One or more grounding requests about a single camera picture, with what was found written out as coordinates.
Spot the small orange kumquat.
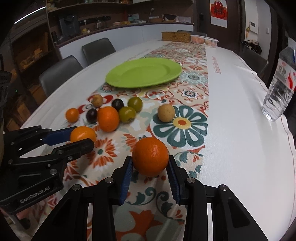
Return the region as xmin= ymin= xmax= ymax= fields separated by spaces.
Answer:
xmin=70 ymin=126 xmax=97 ymax=143

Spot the small orange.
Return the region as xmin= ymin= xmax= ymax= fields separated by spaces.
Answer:
xmin=65 ymin=108 xmax=79 ymax=123

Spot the dark plum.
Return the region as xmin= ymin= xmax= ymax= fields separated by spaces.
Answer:
xmin=111 ymin=98 xmax=125 ymax=112
xmin=86 ymin=108 xmax=98 ymax=123

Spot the medium orange tangerine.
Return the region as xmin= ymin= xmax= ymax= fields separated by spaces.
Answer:
xmin=97 ymin=106 xmax=120 ymax=133

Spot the small tan fruit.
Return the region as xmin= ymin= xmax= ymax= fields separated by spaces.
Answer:
xmin=91 ymin=94 xmax=103 ymax=108

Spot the green tomato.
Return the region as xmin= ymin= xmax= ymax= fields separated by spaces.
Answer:
xmin=118 ymin=106 xmax=137 ymax=123
xmin=127 ymin=96 xmax=143 ymax=113

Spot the large orange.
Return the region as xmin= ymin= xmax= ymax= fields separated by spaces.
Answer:
xmin=132 ymin=137 xmax=169 ymax=177

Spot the tan round fruit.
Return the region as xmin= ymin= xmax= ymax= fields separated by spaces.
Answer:
xmin=158 ymin=104 xmax=175 ymax=123

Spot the patterned table runner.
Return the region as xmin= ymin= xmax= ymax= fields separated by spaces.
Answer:
xmin=30 ymin=41 xmax=209 ymax=241

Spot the dark chair near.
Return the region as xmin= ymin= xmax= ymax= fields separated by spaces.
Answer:
xmin=39 ymin=55 xmax=83 ymax=97

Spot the dark chair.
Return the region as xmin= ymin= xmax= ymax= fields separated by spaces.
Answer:
xmin=241 ymin=46 xmax=268 ymax=77
xmin=82 ymin=38 xmax=116 ymax=65
xmin=39 ymin=55 xmax=83 ymax=97

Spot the dark chair far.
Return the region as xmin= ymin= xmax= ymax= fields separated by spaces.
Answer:
xmin=82 ymin=38 xmax=116 ymax=65

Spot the green plate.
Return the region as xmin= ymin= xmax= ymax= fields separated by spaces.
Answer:
xmin=105 ymin=58 xmax=182 ymax=88

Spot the black coffee machine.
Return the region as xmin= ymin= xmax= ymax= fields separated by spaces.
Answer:
xmin=59 ymin=15 xmax=80 ymax=40

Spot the clear water bottle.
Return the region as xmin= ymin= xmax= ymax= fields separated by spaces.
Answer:
xmin=261 ymin=38 xmax=296 ymax=121

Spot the dark chair right side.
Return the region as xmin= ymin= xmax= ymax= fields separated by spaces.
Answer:
xmin=241 ymin=46 xmax=268 ymax=77

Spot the dark chair table end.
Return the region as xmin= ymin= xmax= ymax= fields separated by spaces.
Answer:
xmin=177 ymin=30 xmax=208 ymax=37

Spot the clear plastic fruit container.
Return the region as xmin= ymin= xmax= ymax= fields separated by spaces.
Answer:
xmin=191 ymin=35 xmax=219 ymax=48

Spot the dark wooden door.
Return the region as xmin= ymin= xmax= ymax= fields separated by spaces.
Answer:
xmin=195 ymin=0 xmax=245 ymax=54

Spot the red poster on door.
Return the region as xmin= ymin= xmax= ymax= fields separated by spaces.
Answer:
xmin=210 ymin=0 xmax=228 ymax=28

